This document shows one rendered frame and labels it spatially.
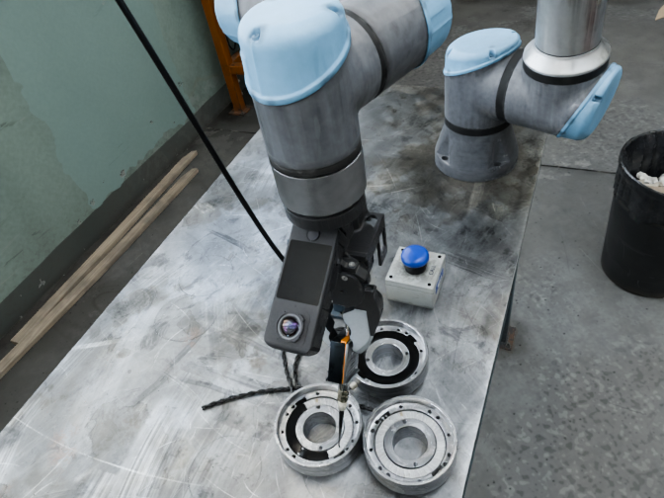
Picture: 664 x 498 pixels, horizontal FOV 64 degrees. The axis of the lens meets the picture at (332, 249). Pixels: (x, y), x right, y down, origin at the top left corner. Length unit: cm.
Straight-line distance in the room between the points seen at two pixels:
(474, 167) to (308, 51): 66
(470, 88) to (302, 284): 55
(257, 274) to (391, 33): 54
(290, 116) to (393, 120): 81
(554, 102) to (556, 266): 118
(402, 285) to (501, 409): 91
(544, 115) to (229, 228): 55
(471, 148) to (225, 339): 52
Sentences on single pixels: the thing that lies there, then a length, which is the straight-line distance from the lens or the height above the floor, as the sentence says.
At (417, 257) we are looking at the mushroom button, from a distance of 75.
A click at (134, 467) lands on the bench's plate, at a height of 80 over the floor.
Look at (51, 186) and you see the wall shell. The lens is 231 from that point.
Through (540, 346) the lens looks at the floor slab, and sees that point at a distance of 175.
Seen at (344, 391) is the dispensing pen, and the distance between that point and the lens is 61.
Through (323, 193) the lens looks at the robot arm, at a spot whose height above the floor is 116.
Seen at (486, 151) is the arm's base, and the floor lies 86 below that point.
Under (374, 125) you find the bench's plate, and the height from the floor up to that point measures 80.
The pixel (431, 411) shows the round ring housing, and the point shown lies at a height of 83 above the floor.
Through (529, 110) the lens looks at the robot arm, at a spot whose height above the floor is 96.
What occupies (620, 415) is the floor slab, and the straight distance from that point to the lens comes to 168.
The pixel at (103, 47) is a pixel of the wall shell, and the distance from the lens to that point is 247.
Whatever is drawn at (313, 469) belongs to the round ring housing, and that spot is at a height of 83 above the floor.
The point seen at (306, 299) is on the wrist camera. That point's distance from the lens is 45.
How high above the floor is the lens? 141
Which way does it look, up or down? 44 degrees down
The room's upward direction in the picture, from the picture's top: 11 degrees counter-clockwise
